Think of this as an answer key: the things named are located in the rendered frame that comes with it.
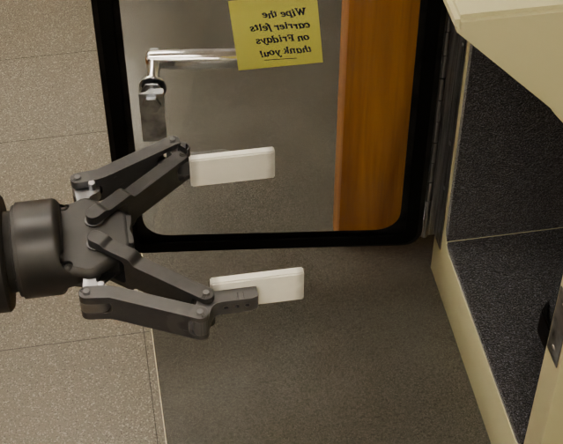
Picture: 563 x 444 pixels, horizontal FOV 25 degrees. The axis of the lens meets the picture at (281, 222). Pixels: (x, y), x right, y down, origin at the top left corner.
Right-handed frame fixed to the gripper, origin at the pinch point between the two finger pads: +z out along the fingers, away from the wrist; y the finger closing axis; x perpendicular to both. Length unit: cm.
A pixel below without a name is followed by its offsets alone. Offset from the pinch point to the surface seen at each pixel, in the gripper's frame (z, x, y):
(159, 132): -7.6, 5.9, 18.8
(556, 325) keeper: 19.7, 2.6, -11.9
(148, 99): -8.3, 1.7, 18.5
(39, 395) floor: -32, 122, 82
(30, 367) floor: -33, 122, 89
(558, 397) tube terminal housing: 20.3, 9.3, -13.7
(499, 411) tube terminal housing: 19.8, 22.8, -4.9
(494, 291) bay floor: 22.7, 20.8, 7.6
